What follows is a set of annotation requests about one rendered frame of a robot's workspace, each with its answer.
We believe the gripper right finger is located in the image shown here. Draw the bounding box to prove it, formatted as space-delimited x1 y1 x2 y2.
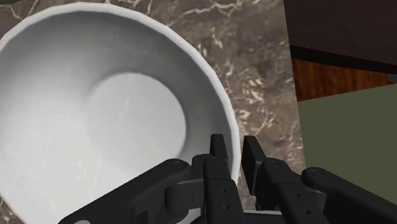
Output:
241 135 397 224

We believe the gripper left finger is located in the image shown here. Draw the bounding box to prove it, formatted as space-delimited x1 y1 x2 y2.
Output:
58 133 246 224

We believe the white bowl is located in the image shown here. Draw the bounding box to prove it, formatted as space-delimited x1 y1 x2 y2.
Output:
0 2 242 224

